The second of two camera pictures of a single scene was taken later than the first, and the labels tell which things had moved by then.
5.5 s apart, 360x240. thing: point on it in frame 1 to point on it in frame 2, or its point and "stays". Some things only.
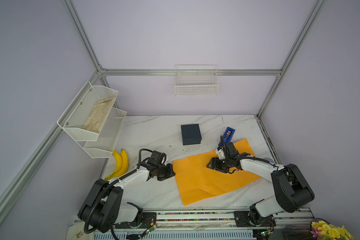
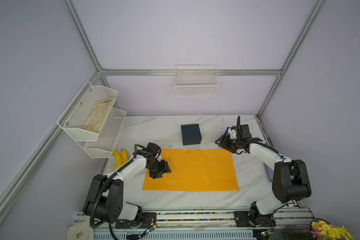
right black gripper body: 227,159 to 234,144
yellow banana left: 119,165 stays
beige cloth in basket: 96,119 stays
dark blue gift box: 191,134 stays
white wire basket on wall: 196,80 stays
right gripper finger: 217,164 to 223,142
